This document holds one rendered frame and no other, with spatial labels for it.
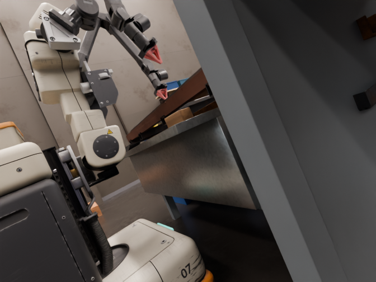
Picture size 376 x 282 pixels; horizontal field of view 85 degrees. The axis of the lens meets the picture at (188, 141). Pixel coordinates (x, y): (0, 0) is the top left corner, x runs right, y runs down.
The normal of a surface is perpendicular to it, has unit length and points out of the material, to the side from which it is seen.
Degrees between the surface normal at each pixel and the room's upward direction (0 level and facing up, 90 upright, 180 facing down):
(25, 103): 90
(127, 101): 90
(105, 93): 90
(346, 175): 90
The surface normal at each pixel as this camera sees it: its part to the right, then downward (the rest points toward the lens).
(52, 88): 0.51, -0.18
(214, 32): -0.78, 0.37
